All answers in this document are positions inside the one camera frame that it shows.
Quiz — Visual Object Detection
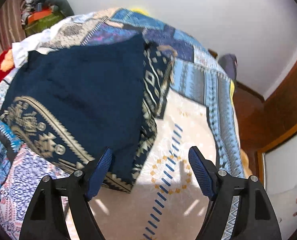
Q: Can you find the navy patterned hooded garment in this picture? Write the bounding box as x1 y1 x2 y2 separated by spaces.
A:
0 34 177 192

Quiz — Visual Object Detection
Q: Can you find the striped pink curtain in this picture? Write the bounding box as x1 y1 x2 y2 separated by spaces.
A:
0 0 38 81

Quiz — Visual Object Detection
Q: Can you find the purple grey backpack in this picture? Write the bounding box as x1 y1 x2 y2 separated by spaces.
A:
218 54 238 85

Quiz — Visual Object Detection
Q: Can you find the red plush toy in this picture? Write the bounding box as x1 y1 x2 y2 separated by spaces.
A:
0 49 14 82

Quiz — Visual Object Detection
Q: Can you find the yellow plush pillow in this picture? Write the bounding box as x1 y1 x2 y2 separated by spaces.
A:
130 7 149 16

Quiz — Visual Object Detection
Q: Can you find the white shirt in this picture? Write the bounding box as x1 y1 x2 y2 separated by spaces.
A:
12 15 96 69

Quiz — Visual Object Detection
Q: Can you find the blue patchwork bedspread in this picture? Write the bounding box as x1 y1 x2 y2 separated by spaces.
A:
0 8 245 239

